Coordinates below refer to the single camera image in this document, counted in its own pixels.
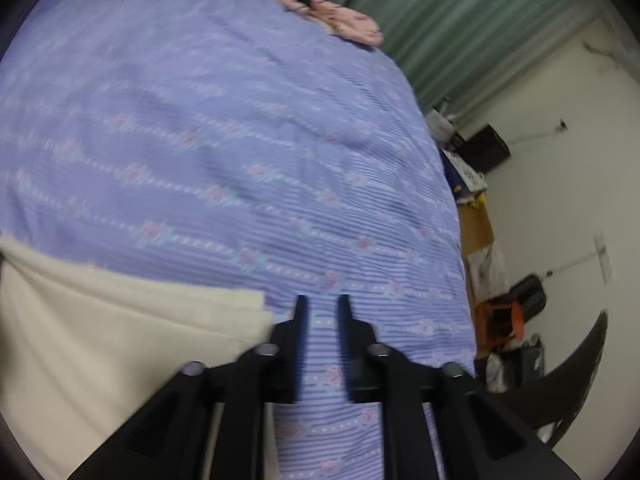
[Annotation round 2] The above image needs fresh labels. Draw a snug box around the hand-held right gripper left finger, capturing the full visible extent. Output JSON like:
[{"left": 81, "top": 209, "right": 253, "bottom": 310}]
[{"left": 67, "top": 294, "right": 310, "bottom": 480}]

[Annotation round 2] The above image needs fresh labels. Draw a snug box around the blue printed box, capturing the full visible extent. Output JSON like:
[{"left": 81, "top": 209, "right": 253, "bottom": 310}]
[{"left": 442, "top": 150, "right": 488, "bottom": 197}]

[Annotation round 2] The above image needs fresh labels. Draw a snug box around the brown cardboard box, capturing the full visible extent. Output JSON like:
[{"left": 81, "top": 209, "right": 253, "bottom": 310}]
[{"left": 457, "top": 200, "right": 496, "bottom": 261}]

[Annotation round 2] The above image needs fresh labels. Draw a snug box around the white wall cable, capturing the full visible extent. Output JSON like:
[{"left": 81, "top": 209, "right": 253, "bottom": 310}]
[
  {"left": 546, "top": 234, "right": 612, "bottom": 283},
  {"left": 509, "top": 119, "right": 569, "bottom": 144}
]

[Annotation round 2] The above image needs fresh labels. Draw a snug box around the black box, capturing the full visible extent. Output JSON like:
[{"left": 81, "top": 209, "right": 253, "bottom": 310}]
[{"left": 457, "top": 124, "right": 511, "bottom": 173}]

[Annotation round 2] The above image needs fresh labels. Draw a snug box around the black bag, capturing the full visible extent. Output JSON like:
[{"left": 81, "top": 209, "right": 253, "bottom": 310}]
[{"left": 507, "top": 275, "right": 547, "bottom": 318}]

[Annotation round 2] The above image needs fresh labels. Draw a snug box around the orange stool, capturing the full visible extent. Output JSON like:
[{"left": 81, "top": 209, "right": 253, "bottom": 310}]
[{"left": 474, "top": 300, "right": 525, "bottom": 351}]

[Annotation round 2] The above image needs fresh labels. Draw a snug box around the pink floral cloth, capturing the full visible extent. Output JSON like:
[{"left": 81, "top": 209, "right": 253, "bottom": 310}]
[{"left": 265, "top": 0, "right": 385, "bottom": 48}]

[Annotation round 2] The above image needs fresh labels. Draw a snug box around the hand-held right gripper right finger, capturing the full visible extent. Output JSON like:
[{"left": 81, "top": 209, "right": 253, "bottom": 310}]
[{"left": 338, "top": 294, "right": 581, "bottom": 480}]

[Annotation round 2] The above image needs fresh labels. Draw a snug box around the purple floral bedsheet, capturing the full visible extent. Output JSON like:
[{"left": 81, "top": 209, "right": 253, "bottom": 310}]
[{"left": 0, "top": 0, "right": 477, "bottom": 480}]

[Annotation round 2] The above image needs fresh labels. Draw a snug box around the cream knit sweater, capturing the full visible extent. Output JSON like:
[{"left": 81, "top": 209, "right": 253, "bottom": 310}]
[{"left": 0, "top": 235, "right": 276, "bottom": 480}]

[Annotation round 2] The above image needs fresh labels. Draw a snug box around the green curtain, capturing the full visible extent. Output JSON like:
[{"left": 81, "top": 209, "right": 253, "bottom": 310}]
[{"left": 320, "top": 0, "right": 601, "bottom": 113}]

